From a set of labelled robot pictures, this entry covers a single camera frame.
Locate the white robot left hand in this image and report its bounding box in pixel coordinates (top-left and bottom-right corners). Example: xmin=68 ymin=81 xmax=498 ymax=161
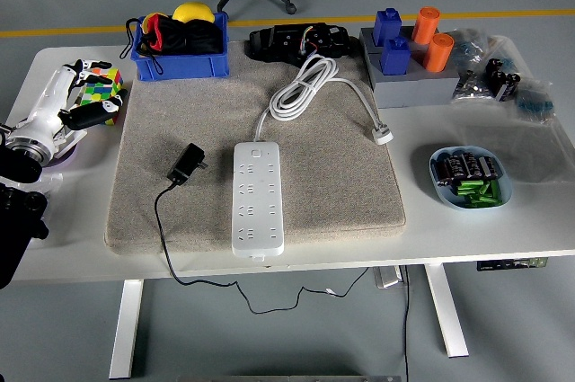
xmin=9 ymin=58 xmax=128 ymax=153

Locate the black power adapter plug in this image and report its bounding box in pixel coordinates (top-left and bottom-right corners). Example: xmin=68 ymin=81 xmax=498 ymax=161
xmin=166 ymin=142 xmax=209 ymax=186

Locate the thin black adapter cord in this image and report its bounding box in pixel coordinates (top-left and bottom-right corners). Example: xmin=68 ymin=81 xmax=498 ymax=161
xmin=154 ymin=182 xmax=372 ymax=315

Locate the white power strip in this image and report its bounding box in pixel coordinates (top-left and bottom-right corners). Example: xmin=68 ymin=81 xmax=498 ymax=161
xmin=231 ymin=141 xmax=286 ymax=262

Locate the white power strip cable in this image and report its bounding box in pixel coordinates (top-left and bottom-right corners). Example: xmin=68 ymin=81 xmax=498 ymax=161
xmin=253 ymin=54 xmax=394 ymax=146

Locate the purple disc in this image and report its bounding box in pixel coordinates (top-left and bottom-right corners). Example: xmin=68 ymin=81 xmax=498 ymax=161
xmin=40 ymin=143 xmax=82 ymax=170

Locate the multicolour puzzle cube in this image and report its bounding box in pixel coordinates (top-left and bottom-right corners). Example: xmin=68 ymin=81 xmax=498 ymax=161
xmin=76 ymin=67 xmax=125 ymax=126

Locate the clear bag of small screws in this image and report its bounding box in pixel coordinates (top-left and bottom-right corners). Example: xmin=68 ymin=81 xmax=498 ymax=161
xmin=26 ymin=170 xmax=65 ymax=248

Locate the red and yellow fabric item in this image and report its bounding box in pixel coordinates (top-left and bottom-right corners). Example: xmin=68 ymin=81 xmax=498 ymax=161
xmin=141 ymin=12 xmax=165 ymax=53

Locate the blue plastic bin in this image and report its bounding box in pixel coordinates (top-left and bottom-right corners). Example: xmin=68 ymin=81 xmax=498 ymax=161
xmin=129 ymin=12 xmax=230 ymax=83

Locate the yellow ball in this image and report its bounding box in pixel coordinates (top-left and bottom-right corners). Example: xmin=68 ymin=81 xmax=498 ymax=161
xmin=172 ymin=2 xmax=216 ymax=24

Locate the white table leg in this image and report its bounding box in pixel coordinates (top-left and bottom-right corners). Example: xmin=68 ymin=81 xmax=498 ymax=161
xmin=109 ymin=279 xmax=145 ymax=379
xmin=424 ymin=263 xmax=470 ymax=359

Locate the grey-brown fabric mat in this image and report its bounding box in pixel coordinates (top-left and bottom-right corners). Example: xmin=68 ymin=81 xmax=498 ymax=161
xmin=103 ymin=38 xmax=408 ymax=257

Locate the blue plastic block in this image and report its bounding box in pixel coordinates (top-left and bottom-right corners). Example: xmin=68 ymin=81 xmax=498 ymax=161
xmin=379 ymin=36 xmax=412 ymax=76
xmin=372 ymin=7 xmax=403 ymax=47

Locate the grey block holder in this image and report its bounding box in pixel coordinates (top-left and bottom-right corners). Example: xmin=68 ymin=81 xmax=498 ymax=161
xmin=358 ymin=25 xmax=460 ymax=109

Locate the orange cylinder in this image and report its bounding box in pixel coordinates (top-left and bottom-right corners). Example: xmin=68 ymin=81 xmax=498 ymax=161
xmin=421 ymin=32 xmax=456 ymax=74
xmin=411 ymin=5 xmax=440 ymax=45

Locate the black capacitor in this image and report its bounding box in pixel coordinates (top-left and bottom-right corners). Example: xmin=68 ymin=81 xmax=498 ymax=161
xmin=462 ymin=152 xmax=484 ymax=180
xmin=444 ymin=153 xmax=468 ymax=182
xmin=431 ymin=156 xmax=450 ymax=188
xmin=478 ymin=155 xmax=500 ymax=180

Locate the clear bag of metal screws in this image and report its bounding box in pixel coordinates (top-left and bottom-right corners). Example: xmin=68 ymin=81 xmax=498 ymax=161
xmin=451 ymin=67 xmax=495 ymax=104

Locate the clear bag of blue parts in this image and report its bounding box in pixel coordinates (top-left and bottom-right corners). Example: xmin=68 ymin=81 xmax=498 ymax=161
xmin=511 ymin=78 xmax=556 ymax=125
xmin=448 ymin=27 xmax=491 ymax=71

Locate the clear bag of black capacitors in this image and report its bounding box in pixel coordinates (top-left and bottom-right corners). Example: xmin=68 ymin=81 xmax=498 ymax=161
xmin=484 ymin=57 xmax=522 ymax=102

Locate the light blue tray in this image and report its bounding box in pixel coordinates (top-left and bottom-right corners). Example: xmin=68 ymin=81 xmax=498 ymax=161
xmin=429 ymin=145 xmax=514 ymax=211

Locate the large clear plastic bag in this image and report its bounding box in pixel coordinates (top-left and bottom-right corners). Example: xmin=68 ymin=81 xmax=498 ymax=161
xmin=448 ymin=34 xmax=575 ymax=185

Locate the black table control panel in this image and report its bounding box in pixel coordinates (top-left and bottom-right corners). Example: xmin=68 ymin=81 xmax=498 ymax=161
xmin=476 ymin=257 xmax=549 ymax=271

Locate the black drawstring bag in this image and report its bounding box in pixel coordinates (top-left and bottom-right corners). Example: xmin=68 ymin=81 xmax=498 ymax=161
xmin=119 ymin=15 xmax=226 ymax=77

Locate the black electronic device with wires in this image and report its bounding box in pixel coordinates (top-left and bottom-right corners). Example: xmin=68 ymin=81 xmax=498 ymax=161
xmin=245 ymin=22 xmax=354 ymax=64

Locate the silver metal bracket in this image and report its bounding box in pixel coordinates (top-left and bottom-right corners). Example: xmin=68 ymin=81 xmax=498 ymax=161
xmin=374 ymin=266 xmax=404 ymax=289

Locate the black hanging cable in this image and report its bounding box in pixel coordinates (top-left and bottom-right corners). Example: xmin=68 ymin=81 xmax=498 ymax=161
xmin=402 ymin=264 xmax=412 ymax=382

